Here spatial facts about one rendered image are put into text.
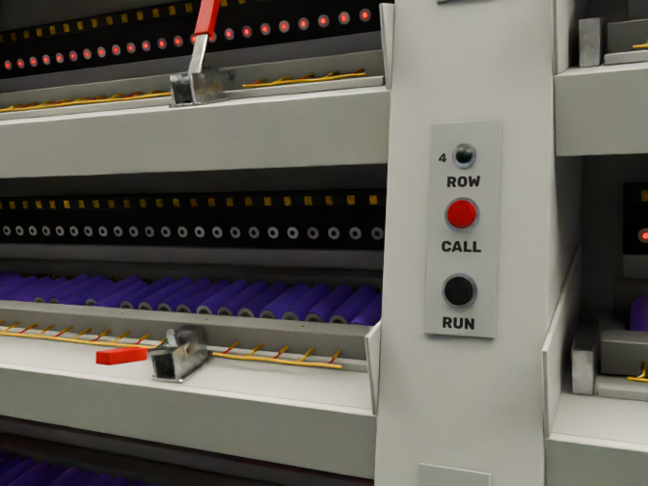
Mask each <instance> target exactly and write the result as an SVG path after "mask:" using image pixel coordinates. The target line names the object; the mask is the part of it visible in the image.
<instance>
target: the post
mask: <svg viewBox="0 0 648 486"><path fill-rule="evenodd" d="M485 120H501V140H500V172H499V235H498V266H497V298H496V330H495V338H488V337H462V336H450V335H436V334H425V333H424V309H425V283H426V258H427V233H428V206H429V181H430V155H431V130H432V123H440V122H470V121H485ZM582 190H583V155H582V156H555V154H554V68H553V25H552V0H456V1H449V2H443V3H437V0H395V1H394V24H393V47H392V70H391V114H390V138H389V160H388V183H387V205H386V228H385V252H384V274H383V297H382V319H381V342H380V365H379V388H378V411H377V433H376V456H375V479H374V486H419V463H423V464H430V465H436V466H442V467H449V468H454V469H460V470H467V471H473V472H479V473H489V474H490V475H491V486H546V478H545V445H544V437H545V436H544V413H543V380H542V348H543V345H544V342H545V339H546V336H547V333H548V331H549V328H550V325H551V322H552V319H553V316H554V311H555V308H556V305H557V302H558V299H559V296H560V293H561V290H562V287H563V285H564V282H565V279H566V276H567V273H568V270H569V267H570V264H571V261H572V258H573V255H574V252H575V250H576V247H577V245H578V244H581V235H582Z"/></svg>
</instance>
